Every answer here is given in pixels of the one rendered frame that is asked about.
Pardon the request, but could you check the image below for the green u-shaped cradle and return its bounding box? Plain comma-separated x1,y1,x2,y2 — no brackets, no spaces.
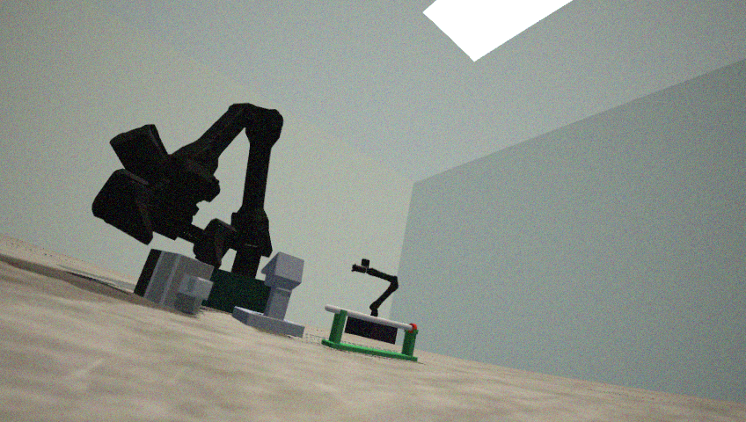
321,309,418,362

